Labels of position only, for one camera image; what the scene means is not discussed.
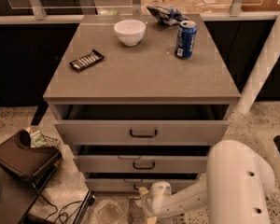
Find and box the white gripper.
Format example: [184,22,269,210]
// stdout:
[138,181,172,217]

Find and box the grey bottom drawer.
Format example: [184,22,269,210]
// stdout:
[85,173,200,193]

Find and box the grey drawer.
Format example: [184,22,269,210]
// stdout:
[55,105,228,146]
[85,173,200,193]
[74,146,210,174]

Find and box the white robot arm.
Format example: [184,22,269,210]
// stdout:
[139,12,280,224]

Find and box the grey middle drawer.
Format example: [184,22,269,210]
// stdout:
[74,146,210,174]

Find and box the grey drawer cabinet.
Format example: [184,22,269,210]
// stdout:
[42,13,242,197]

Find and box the grey top drawer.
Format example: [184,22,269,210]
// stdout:
[55,105,228,146]

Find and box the black snack bar packet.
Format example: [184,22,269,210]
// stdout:
[69,49,105,72]

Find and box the blue soda can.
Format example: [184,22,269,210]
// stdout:
[175,21,197,59]

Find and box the white bowl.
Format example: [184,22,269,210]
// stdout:
[114,20,147,46]

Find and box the blue white chip bag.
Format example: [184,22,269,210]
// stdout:
[146,6,188,25]

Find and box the glass railing with metal posts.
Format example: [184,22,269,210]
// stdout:
[0,0,278,21]

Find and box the black floor cable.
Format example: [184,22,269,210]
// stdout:
[32,184,96,224]

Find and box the wire basket with green packets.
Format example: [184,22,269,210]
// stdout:
[26,127,61,149]

